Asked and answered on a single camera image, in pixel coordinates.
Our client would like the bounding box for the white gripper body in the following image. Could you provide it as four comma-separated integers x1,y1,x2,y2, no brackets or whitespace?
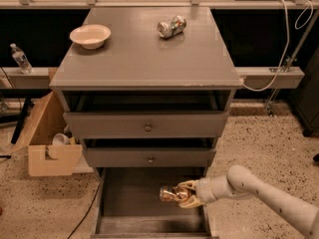
195,178,217,204

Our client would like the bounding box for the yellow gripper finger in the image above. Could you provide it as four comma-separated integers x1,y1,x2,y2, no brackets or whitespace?
179,195,204,208
177,180,197,191

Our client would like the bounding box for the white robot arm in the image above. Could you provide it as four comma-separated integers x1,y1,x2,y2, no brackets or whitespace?
178,165,319,239

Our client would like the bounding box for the grey top drawer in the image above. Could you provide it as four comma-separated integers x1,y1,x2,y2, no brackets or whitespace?
64,112,228,138

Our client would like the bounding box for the grey open bottom drawer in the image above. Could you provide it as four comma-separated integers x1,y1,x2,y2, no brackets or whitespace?
92,167,211,239

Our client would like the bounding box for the grey middle drawer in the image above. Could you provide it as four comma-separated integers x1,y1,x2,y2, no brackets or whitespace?
83,148,215,167

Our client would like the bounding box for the grey wooden drawer cabinet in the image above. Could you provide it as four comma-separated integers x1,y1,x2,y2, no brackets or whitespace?
49,6,243,239

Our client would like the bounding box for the crushed silver green can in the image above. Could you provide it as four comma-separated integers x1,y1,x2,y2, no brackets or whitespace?
158,15,186,39

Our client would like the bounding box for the dark cabinet at right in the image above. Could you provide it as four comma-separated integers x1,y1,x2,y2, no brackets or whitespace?
290,47,319,136

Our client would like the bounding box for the white cup in box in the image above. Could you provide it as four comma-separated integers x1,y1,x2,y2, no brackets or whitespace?
52,133,70,145

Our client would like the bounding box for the light wooden box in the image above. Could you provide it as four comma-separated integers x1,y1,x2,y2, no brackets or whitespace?
13,92,91,177

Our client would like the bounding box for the white bowl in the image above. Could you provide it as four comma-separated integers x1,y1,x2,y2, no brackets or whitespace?
70,24,111,50

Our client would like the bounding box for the clear plastic water bottle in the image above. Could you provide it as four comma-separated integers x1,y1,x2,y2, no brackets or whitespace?
10,43,32,74

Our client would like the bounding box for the black floor cable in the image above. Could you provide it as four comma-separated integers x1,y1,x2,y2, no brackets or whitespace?
66,182,102,239

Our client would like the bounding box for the grey metal rail beam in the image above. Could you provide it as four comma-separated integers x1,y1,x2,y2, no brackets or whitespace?
0,67,305,89

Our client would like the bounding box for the white cable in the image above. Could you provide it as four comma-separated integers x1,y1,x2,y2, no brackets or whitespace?
241,0,314,93

